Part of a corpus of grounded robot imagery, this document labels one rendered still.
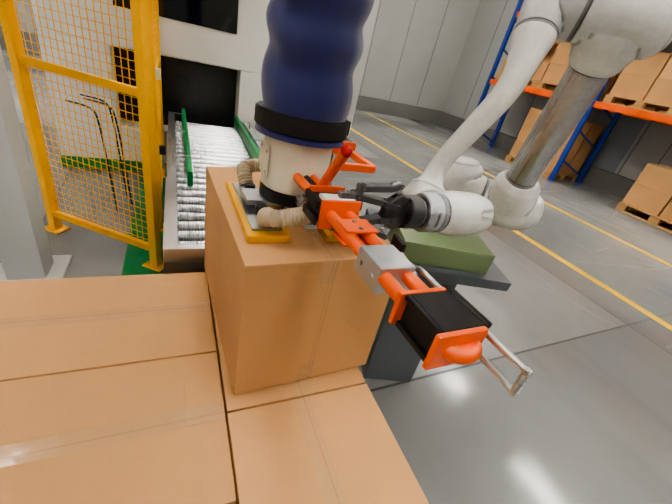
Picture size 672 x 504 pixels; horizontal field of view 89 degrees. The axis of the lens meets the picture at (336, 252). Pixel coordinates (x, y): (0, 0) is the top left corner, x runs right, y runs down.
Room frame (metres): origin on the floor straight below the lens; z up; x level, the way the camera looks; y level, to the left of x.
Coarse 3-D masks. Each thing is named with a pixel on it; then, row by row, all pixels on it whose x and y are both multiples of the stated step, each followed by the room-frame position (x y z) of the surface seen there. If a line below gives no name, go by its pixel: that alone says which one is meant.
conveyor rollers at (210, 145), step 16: (176, 128) 2.80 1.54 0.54; (192, 128) 2.88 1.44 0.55; (208, 128) 3.01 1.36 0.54; (224, 128) 3.16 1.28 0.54; (176, 144) 2.41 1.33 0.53; (192, 144) 2.47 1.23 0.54; (208, 144) 2.60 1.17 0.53; (224, 144) 2.66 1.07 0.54; (240, 144) 2.80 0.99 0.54; (176, 160) 2.11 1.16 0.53; (192, 160) 2.14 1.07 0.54; (208, 160) 2.20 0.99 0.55; (224, 160) 2.32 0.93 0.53; (240, 160) 2.38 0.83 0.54; (176, 176) 1.87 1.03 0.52; (192, 192) 1.66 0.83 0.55; (192, 208) 1.50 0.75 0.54; (192, 224) 1.34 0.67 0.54; (192, 240) 1.25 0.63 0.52
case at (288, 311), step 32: (224, 192) 0.88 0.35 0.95; (224, 224) 0.75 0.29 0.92; (224, 256) 0.73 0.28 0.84; (256, 256) 0.60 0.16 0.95; (288, 256) 0.63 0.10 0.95; (320, 256) 0.66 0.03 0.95; (352, 256) 0.69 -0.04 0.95; (224, 288) 0.71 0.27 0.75; (256, 288) 0.57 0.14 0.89; (288, 288) 0.60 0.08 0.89; (320, 288) 0.64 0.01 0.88; (352, 288) 0.69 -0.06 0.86; (224, 320) 0.68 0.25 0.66; (256, 320) 0.57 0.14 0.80; (288, 320) 0.61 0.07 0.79; (320, 320) 0.65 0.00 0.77; (352, 320) 0.71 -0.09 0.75; (224, 352) 0.66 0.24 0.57; (256, 352) 0.57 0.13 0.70; (288, 352) 0.62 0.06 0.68; (320, 352) 0.67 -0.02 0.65; (352, 352) 0.72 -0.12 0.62; (256, 384) 0.58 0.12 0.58
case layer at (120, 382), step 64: (0, 320) 0.60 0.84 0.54; (64, 320) 0.65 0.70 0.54; (128, 320) 0.71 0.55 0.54; (192, 320) 0.77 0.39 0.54; (0, 384) 0.44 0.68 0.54; (64, 384) 0.48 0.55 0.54; (128, 384) 0.51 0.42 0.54; (192, 384) 0.56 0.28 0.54; (320, 384) 0.65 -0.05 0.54; (0, 448) 0.32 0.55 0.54; (64, 448) 0.35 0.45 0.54; (128, 448) 0.38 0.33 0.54; (192, 448) 0.41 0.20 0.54; (256, 448) 0.44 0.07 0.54; (320, 448) 0.47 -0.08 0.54; (384, 448) 0.51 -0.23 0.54
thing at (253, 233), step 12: (228, 192) 0.88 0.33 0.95; (240, 192) 0.85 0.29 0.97; (240, 204) 0.79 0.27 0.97; (264, 204) 0.75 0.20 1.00; (240, 216) 0.72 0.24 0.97; (252, 216) 0.72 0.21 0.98; (252, 228) 0.66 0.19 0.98; (264, 228) 0.68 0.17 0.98; (276, 228) 0.69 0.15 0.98; (252, 240) 0.64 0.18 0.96; (264, 240) 0.65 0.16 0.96; (276, 240) 0.67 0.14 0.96; (288, 240) 0.68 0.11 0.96
